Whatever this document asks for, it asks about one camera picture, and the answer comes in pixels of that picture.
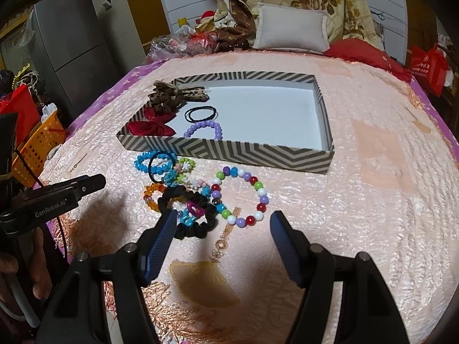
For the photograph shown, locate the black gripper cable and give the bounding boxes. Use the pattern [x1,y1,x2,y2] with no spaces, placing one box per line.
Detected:
[14,147,69,260]

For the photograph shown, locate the teal flower bead bracelet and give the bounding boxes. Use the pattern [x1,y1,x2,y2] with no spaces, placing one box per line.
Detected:
[163,170,212,198]

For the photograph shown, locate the red shopping bag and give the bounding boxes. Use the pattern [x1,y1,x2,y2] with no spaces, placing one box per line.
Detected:
[409,43,450,97]

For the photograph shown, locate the red satin bow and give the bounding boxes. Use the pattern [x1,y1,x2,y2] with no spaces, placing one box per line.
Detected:
[127,107,177,137]

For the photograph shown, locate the brown polka dot scrunchie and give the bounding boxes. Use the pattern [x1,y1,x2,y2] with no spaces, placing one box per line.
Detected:
[149,91,184,116]

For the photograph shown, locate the red paper bag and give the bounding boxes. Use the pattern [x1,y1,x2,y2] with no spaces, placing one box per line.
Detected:
[0,84,41,144]

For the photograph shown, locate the person's left hand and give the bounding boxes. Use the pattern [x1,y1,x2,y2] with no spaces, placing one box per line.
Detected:
[0,227,54,305]

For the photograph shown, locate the grey pillow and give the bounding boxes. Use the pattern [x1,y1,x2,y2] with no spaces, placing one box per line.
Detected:
[253,3,330,54]

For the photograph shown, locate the leopard print bow hair clip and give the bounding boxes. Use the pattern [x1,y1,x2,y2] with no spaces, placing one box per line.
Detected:
[152,81,210,103]

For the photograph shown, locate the black hair tie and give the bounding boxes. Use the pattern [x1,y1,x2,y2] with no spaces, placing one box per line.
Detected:
[148,151,179,183]
[184,105,218,124]

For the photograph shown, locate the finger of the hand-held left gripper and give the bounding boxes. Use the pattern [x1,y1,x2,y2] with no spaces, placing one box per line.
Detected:
[45,174,107,203]

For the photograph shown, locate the purple bead bracelet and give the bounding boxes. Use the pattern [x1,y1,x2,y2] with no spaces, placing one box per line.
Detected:
[184,121,223,141]

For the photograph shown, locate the blue bead bracelet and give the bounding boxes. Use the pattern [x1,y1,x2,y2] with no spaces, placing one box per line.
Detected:
[135,152,176,177]

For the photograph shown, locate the purple floral bed sheet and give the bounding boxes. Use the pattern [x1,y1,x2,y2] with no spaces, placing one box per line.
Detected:
[32,59,459,244]

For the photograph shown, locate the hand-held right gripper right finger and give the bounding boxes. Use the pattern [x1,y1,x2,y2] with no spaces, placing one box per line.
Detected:
[270,211,409,344]

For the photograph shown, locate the white plastic bag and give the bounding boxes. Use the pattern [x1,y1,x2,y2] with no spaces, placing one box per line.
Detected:
[41,103,58,122]

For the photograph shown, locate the green flower bead bracelet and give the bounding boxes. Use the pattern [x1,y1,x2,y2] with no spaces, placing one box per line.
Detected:
[176,158,197,174]

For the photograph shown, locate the orange bead bracelet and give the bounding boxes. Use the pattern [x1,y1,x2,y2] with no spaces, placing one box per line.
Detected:
[143,183,169,214]

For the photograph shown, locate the black scrunchie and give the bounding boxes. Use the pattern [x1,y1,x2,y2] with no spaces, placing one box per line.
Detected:
[160,186,219,241]

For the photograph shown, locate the magenta and teal heart charm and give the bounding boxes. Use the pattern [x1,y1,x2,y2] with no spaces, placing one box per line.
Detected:
[179,202,206,227]

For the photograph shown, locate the grey refrigerator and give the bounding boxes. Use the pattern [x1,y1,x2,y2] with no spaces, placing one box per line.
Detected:
[32,0,147,124]

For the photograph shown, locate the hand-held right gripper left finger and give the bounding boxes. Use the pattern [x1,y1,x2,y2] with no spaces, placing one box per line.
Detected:
[36,208,179,344]

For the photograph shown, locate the orange plastic basket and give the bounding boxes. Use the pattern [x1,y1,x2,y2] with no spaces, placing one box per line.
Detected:
[12,110,69,187]

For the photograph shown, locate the multicolour large bead bracelet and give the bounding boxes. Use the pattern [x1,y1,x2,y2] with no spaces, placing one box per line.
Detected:
[211,166,269,228]

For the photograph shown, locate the crumpled clear plastic bags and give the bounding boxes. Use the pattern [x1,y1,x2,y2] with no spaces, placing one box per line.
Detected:
[146,32,217,60]

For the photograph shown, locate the striped shallow cardboard box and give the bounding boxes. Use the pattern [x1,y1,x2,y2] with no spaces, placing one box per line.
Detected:
[116,72,335,175]

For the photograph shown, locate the pink quilted bedspread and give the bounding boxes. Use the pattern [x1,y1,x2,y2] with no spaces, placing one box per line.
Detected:
[34,50,459,344]

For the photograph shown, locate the red cushion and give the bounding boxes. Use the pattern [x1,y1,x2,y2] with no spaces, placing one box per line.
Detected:
[324,39,413,83]

